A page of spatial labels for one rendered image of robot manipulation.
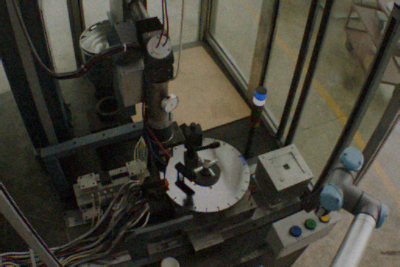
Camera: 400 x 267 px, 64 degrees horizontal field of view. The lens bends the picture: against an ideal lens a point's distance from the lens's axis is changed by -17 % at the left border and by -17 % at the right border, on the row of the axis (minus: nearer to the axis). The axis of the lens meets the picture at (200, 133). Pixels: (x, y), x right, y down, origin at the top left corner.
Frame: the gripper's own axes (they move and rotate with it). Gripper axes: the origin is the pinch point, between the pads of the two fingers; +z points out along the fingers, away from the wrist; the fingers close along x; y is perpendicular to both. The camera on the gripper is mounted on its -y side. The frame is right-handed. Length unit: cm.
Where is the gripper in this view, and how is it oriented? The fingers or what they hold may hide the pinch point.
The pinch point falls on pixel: (315, 214)
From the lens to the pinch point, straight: 136.9
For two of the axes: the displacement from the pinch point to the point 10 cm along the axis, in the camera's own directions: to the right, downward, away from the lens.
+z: -0.4, 6.3, 7.8
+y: 9.3, -2.7, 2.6
